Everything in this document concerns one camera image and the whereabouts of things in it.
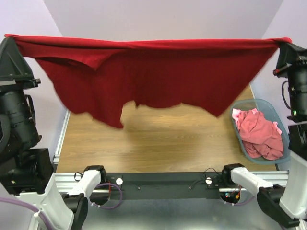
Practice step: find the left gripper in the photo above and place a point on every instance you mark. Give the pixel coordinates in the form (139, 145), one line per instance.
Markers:
(15, 69)

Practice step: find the translucent blue laundry basket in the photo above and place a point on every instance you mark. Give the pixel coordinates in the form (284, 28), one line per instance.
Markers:
(270, 114)

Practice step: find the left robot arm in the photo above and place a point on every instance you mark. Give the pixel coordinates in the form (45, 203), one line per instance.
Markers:
(26, 171)

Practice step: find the dark red t-shirt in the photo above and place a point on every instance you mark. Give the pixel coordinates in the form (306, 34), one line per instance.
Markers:
(99, 77)

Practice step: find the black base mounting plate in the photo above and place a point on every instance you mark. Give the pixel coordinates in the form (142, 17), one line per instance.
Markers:
(174, 185)

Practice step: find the pink t-shirt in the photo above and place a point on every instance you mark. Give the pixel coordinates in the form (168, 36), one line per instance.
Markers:
(260, 137)

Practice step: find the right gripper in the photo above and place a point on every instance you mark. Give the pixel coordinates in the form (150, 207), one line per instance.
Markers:
(289, 53)

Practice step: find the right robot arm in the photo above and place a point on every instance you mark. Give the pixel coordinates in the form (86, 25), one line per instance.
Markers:
(284, 200)

